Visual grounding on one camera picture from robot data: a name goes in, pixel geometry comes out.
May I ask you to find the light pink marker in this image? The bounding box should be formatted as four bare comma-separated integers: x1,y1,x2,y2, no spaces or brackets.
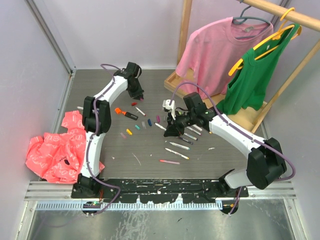
159,159,181,165

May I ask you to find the yellow hanger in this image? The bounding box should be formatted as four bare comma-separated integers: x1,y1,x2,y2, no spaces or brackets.
228,7,295,76

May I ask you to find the pink cap marker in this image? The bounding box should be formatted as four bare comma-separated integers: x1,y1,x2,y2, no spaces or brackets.
154,122,166,131

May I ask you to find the cable duct rail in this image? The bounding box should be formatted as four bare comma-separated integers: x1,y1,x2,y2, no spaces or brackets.
35,200,223,211

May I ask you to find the orange black highlighter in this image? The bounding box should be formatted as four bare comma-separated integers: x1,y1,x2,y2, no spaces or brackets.
122,111,139,121

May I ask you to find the purple marker pen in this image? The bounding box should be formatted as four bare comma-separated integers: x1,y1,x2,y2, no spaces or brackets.
177,136,194,145

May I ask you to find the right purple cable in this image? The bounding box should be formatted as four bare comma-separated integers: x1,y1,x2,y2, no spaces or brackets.
170,81,297,216

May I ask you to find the pink t-shirt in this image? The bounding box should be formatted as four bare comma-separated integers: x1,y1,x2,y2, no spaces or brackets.
175,17,274,96

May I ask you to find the grey hanger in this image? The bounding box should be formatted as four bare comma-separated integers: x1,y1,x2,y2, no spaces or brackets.
232,5,272,33

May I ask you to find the teal marker pen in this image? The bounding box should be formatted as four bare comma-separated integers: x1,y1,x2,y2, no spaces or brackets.
169,141,190,151

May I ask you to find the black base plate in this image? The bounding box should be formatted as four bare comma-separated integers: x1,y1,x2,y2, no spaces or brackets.
71,178,249,204

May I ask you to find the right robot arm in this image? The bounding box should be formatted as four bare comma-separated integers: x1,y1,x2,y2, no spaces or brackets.
162,92,287,197

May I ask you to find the grey marker pen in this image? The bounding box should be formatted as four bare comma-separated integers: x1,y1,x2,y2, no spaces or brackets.
192,124,203,132

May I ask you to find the yellow marker pen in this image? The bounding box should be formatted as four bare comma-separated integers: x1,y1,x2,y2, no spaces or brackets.
164,148,190,160

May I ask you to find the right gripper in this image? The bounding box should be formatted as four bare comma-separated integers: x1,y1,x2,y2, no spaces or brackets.
164,109,196,137

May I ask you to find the red cap marker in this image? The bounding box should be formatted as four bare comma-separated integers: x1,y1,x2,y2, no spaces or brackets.
135,107,147,117

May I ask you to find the yellow pen cap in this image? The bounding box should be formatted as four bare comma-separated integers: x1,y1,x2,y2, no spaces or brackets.
126,128,133,135

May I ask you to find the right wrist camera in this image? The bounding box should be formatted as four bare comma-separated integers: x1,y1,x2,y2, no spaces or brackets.
162,99,176,120

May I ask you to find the magenta marker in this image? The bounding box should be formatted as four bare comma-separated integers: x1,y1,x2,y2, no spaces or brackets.
187,126,202,136

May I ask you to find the green tank top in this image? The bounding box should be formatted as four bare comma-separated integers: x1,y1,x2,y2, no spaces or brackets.
217,23,302,115

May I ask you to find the orange highlighter cap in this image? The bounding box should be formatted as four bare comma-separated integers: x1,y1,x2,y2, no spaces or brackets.
115,107,122,115

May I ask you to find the red crumpled plastic bag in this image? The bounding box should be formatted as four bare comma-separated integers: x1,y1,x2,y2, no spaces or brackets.
25,110,106,184

